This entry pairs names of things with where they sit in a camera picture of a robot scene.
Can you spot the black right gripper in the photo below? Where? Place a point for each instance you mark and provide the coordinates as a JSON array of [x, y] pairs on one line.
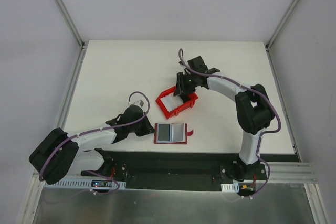
[[184, 87]]

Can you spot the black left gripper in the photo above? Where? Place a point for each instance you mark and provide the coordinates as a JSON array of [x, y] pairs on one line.
[[142, 127]]

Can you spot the red leather card holder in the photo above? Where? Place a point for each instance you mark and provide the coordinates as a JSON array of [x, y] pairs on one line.
[[172, 133]]

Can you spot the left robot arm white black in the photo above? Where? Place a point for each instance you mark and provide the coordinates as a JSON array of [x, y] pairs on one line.
[[59, 154]]

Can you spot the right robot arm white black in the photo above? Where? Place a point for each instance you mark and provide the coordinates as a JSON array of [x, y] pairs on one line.
[[253, 108]]

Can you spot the white card stack in bin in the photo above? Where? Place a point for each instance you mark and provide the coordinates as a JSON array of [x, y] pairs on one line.
[[171, 102]]

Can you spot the red plastic bin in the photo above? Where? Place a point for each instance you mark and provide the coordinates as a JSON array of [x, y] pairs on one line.
[[178, 110]]

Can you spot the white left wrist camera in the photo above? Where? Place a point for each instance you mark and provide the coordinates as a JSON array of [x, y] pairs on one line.
[[139, 103]]

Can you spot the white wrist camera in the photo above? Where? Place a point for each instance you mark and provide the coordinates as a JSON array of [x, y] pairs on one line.
[[139, 103], [185, 67]]

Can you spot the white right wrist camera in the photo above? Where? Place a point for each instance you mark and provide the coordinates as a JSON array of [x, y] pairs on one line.
[[185, 67]]

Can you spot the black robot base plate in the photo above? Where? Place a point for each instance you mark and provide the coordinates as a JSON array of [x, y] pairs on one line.
[[174, 171]]

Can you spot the aluminium side rail left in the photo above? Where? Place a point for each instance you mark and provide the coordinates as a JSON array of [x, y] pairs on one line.
[[66, 103]]

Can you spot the aluminium side rail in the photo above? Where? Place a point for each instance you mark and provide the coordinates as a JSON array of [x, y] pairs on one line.
[[284, 110], [66, 103]]

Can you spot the aluminium side rail right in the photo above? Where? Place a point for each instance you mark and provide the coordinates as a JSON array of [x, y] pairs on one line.
[[284, 110]]

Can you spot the aluminium frame post right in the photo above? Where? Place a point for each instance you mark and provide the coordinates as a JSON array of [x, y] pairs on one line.
[[282, 23]]

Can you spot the aluminium frame post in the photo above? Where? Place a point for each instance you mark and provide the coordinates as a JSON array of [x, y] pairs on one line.
[[282, 23], [70, 23]]

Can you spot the aluminium frame post left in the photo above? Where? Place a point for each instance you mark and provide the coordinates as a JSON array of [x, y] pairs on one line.
[[70, 23]]

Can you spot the white slotted cable duct left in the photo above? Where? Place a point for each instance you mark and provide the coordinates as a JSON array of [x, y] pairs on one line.
[[88, 183]]

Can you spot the white slotted cable duct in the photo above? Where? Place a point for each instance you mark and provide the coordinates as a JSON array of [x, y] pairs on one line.
[[88, 183], [230, 188]]

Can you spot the white slotted cable duct right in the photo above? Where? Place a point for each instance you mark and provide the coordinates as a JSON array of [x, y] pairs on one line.
[[230, 188]]

